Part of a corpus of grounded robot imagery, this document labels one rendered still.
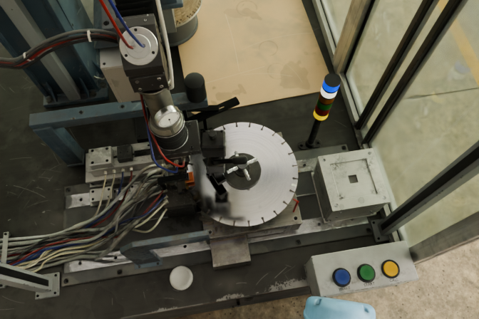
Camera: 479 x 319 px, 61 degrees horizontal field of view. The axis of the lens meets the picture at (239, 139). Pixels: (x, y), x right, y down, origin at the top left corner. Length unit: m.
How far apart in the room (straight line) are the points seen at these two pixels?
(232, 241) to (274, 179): 0.24
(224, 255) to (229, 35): 0.90
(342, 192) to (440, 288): 1.12
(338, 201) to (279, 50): 0.70
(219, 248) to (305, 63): 0.81
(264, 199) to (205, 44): 0.78
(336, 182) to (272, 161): 0.21
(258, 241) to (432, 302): 1.15
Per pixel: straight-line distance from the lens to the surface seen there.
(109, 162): 1.35
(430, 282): 2.28
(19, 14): 1.32
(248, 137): 1.25
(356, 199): 1.28
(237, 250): 1.28
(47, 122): 1.30
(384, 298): 2.19
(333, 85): 1.13
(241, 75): 1.61
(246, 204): 1.17
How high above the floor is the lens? 2.07
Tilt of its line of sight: 64 degrees down
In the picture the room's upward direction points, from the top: 1 degrees counter-clockwise
